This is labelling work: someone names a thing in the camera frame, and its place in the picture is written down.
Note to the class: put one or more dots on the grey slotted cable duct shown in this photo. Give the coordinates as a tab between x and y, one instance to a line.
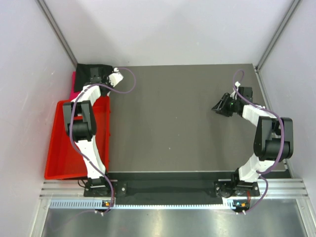
103	204

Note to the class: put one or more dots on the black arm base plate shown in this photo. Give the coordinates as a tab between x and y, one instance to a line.
177	198

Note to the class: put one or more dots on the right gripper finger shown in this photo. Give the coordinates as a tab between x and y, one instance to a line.
223	100
218	107

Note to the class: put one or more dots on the red plastic bin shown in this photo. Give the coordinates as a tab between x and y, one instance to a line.
63	162

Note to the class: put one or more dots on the right corner aluminium post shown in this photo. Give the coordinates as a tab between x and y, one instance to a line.
277	34

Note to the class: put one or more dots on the black t-shirt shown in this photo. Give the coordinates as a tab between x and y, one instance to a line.
90	74

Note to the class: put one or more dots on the corner aluminium post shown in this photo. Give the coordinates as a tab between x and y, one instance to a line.
277	34
56	29

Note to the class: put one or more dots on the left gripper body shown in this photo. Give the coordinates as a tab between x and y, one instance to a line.
106	81

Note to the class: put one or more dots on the left corner aluminium post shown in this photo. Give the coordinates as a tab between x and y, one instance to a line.
56	29

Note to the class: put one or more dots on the folded pink t-shirt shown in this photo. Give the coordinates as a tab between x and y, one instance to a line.
73	94

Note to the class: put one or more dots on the aluminium frame rail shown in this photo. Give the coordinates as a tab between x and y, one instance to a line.
278	188

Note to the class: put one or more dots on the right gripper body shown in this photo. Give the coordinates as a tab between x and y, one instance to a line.
229	107

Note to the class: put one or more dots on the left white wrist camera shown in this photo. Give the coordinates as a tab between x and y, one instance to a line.
115	77

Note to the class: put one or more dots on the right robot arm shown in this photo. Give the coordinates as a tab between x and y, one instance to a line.
273	141

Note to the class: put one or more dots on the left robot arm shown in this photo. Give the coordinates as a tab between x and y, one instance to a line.
81	127

